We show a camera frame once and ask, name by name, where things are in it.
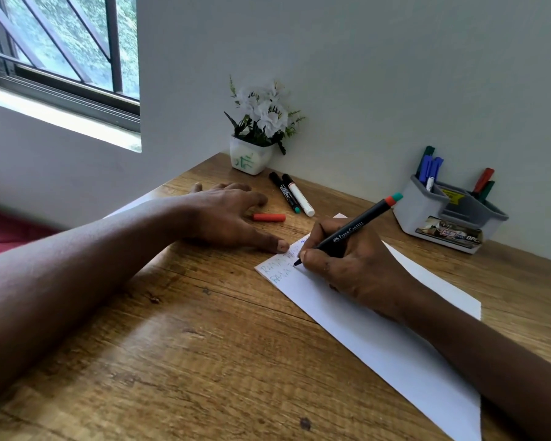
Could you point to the thin red-capped marker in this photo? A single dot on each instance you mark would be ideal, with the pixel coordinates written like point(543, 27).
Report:
point(362, 220)
point(483, 179)

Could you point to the gray desk organizer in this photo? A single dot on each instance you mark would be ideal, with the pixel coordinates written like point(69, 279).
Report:
point(413, 206)

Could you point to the white paper sheet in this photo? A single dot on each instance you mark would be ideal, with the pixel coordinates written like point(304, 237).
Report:
point(385, 353)

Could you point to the person's right hand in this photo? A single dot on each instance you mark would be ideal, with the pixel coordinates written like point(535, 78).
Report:
point(362, 270)

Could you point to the red pen cap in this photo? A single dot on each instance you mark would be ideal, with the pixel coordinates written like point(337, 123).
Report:
point(268, 217)

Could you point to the thin green-capped marker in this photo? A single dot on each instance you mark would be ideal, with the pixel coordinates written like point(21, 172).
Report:
point(486, 190)
point(428, 151)

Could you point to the barred window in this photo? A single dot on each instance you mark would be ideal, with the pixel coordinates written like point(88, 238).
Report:
point(50, 41)

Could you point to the red quilted mattress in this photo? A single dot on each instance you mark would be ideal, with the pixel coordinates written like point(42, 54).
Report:
point(9, 234)

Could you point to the thick white marker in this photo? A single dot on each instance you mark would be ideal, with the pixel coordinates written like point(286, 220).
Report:
point(300, 197)

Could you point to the potted white artificial flowers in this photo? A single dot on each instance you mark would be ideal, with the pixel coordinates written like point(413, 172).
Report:
point(250, 160)

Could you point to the person's left hand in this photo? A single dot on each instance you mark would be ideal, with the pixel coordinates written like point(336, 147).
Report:
point(220, 220)

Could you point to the person's left forearm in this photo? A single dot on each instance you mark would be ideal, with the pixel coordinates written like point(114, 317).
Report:
point(73, 280)

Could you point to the person's right forearm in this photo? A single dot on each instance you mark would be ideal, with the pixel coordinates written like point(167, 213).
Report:
point(496, 362)

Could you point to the black pen teal end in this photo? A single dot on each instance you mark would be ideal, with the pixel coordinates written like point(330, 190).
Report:
point(284, 192)

